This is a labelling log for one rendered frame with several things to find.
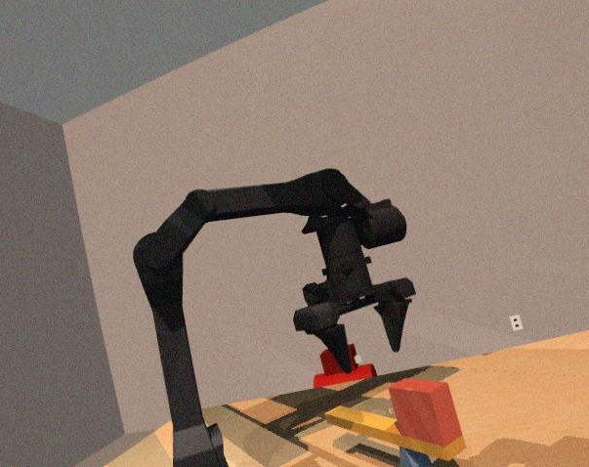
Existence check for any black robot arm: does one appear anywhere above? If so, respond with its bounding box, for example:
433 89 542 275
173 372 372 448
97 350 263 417
133 168 406 467

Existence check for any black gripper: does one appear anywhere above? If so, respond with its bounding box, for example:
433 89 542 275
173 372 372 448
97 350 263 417
293 251 416 373

